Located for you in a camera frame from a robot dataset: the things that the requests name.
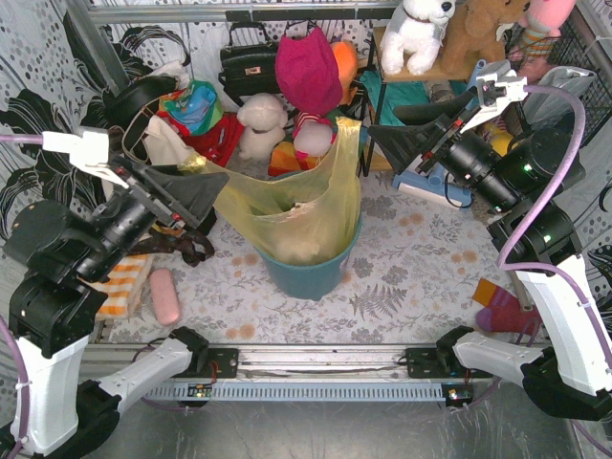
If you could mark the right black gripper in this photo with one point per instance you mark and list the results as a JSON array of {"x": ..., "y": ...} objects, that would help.
[{"x": 434, "y": 147}]

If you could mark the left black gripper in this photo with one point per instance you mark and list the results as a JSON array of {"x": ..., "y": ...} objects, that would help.
[{"x": 156, "y": 200}]

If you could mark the yellow trash bag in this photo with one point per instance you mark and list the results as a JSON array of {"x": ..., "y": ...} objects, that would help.
[{"x": 330, "y": 190}]

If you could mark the teal trash bin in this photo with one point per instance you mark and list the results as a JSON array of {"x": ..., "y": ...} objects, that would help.
[{"x": 315, "y": 281}]

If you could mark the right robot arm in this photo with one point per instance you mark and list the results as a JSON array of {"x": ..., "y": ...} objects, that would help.
[{"x": 536, "y": 240}]

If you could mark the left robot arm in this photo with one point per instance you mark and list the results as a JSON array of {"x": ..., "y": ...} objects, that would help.
[{"x": 52, "y": 311}]

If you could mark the cream canvas tote bag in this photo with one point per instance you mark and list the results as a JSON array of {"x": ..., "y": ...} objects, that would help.
[{"x": 163, "y": 145}]

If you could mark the brown patterned bag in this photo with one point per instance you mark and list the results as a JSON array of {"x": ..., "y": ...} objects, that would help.
[{"x": 194, "y": 247}]

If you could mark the colorful printed bag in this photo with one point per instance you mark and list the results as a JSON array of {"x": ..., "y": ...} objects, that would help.
[{"x": 193, "y": 111}]

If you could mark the magenta cloth bag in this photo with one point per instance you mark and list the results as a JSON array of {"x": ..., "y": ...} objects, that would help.
[{"x": 307, "y": 73}]

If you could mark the crumpled paper trash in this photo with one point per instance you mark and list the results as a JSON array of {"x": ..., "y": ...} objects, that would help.
[{"x": 299, "y": 240}]

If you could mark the teal folded cloth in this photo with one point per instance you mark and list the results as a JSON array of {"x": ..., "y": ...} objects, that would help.
[{"x": 396, "y": 94}]

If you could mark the wooden shelf rack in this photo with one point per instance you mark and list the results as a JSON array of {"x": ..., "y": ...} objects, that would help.
[{"x": 384, "y": 93}]

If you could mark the red cloth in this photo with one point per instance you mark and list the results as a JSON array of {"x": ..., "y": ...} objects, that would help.
[{"x": 219, "y": 143}]

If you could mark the yellow plush duck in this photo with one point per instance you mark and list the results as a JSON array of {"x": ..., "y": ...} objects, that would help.
[{"x": 496, "y": 134}]

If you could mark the white plush dog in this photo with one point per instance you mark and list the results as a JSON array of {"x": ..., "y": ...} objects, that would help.
[{"x": 413, "y": 37}]

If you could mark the orange plush toy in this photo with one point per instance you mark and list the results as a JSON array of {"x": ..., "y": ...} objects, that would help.
[{"x": 346, "y": 57}]

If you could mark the orange checkered towel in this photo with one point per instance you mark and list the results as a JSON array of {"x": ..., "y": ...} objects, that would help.
[{"x": 124, "y": 287}]

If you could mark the brown teddy bear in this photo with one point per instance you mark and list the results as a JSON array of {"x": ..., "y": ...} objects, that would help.
[{"x": 473, "y": 30}]

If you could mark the cream plush lamb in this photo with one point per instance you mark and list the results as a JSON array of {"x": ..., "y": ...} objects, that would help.
[{"x": 264, "y": 120}]

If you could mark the rainbow striped cloth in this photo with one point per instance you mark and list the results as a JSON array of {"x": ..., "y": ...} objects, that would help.
[{"x": 284, "y": 159}]

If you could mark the pink eyeglass case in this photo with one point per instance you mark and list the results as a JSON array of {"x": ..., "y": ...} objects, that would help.
[{"x": 165, "y": 301}]

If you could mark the silver foil pouch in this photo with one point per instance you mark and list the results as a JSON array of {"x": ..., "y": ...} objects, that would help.
[{"x": 540, "y": 107}]

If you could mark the black leather handbag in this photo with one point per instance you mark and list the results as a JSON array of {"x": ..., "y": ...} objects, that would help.
[{"x": 248, "y": 70}]

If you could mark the orange purple sock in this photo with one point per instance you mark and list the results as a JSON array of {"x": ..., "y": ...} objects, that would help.
[{"x": 501, "y": 312}]

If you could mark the blue handled mop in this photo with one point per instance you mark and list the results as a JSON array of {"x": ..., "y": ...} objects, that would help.
[{"x": 434, "y": 186}]

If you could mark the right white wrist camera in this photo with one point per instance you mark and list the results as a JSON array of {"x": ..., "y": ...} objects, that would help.
[{"x": 496, "y": 87}]

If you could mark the black wire basket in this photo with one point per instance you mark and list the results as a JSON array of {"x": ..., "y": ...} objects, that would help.
[{"x": 564, "y": 62}]

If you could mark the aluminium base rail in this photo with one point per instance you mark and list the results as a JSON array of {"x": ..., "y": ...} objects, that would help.
[{"x": 322, "y": 373}]

